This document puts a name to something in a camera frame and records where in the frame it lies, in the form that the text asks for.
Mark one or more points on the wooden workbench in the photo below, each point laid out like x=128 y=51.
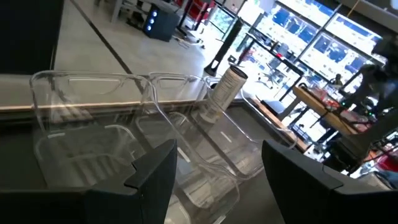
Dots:
x=323 y=112

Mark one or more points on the red tool cart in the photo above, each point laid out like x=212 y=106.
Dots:
x=199 y=9

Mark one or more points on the black divider panel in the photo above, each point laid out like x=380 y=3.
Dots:
x=28 y=34

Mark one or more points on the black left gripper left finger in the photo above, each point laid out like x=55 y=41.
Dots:
x=140 y=199

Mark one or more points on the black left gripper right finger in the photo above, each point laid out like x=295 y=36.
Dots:
x=311 y=199

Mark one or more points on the black floor stand post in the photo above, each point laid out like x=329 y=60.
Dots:
x=224 y=46

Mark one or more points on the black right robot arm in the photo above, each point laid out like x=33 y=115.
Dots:
x=373 y=130

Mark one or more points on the computer tower with blue lights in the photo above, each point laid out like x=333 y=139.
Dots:
x=161 y=25

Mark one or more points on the white slim drink can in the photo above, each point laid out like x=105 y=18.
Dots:
x=228 y=90

